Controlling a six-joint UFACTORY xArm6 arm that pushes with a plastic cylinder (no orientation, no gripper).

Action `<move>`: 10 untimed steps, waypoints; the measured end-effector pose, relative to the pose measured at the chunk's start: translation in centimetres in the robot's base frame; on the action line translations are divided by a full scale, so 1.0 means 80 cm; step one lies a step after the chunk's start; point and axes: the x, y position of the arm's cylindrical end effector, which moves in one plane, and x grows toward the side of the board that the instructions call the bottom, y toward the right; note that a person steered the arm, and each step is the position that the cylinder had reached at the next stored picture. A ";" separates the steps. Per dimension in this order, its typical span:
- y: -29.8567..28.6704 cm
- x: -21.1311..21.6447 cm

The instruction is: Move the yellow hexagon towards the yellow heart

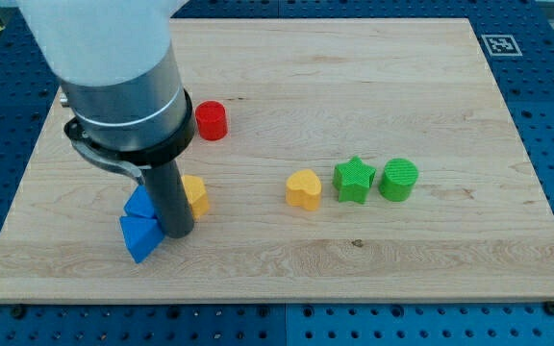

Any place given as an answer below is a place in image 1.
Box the yellow hexagon block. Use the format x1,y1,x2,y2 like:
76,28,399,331
182,175,211,220

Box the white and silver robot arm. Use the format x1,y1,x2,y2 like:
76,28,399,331
17,0,193,185

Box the yellow heart block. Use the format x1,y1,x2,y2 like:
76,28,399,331
286,169,322,211

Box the wooden board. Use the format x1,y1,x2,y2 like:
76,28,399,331
0,19,554,305

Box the green star block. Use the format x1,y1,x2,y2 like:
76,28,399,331
332,156,376,205

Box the red cylinder block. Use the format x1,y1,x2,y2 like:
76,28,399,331
195,101,228,141

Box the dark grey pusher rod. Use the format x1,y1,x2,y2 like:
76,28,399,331
143,161,194,238

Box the green cylinder block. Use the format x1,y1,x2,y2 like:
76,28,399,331
378,158,418,202

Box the blue block behind rod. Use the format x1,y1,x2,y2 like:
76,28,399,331
123,185,157,218

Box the blue triangle block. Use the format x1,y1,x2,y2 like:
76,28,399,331
119,216,164,263

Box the white fiducial marker tag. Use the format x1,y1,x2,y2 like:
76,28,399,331
481,34,522,57

